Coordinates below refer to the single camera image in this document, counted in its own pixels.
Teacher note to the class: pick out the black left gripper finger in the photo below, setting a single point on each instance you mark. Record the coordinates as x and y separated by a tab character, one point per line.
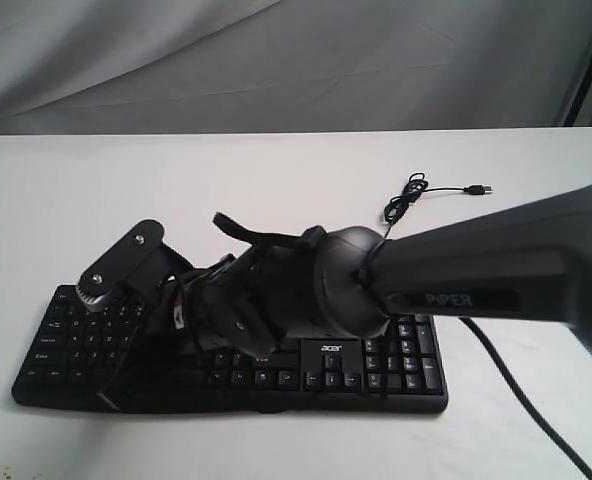
129	374

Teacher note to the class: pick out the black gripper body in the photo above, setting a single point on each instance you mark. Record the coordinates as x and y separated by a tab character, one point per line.
252	302

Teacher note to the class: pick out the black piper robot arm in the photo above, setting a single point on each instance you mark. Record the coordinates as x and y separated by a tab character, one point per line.
532	262

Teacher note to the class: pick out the black acer keyboard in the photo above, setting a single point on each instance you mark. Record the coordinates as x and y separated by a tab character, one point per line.
75	350

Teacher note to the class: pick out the grey backdrop cloth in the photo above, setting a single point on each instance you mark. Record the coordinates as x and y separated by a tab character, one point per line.
166	67

